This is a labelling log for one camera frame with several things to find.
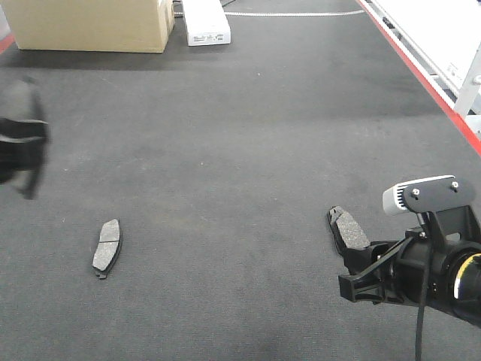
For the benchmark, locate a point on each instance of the long white box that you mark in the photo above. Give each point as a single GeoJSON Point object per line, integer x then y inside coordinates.
{"type": "Point", "coordinates": [206, 23]}

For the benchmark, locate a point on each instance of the white board panel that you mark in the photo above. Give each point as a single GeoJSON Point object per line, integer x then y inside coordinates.
{"type": "Point", "coordinates": [446, 34]}

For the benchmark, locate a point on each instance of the brown cardboard box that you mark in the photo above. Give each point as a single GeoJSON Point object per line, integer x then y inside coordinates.
{"type": "Point", "coordinates": [102, 26]}

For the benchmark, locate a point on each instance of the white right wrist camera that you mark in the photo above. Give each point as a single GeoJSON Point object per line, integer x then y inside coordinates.
{"type": "Point", "coordinates": [429, 194]}

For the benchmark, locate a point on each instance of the grey brake pad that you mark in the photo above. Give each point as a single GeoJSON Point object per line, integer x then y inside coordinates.
{"type": "Point", "coordinates": [108, 247]}
{"type": "Point", "coordinates": [352, 233]}
{"type": "Point", "coordinates": [333, 215]}
{"type": "Point", "coordinates": [21, 101]}

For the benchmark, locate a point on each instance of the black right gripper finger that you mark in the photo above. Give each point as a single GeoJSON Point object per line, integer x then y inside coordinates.
{"type": "Point", "coordinates": [357, 260]}
{"type": "Point", "coordinates": [379, 282]}

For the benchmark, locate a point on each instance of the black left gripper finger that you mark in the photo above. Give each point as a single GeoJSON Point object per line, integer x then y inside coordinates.
{"type": "Point", "coordinates": [23, 144]}

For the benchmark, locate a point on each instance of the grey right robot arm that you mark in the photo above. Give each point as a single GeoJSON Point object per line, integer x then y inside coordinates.
{"type": "Point", "coordinates": [392, 272]}

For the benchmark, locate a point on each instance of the dark grey conveyor belt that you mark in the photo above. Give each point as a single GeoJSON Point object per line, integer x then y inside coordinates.
{"type": "Point", "coordinates": [220, 164]}

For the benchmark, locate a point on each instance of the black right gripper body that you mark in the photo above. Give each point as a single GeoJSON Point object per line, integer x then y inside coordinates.
{"type": "Point", "coordinates": [442, 270]}

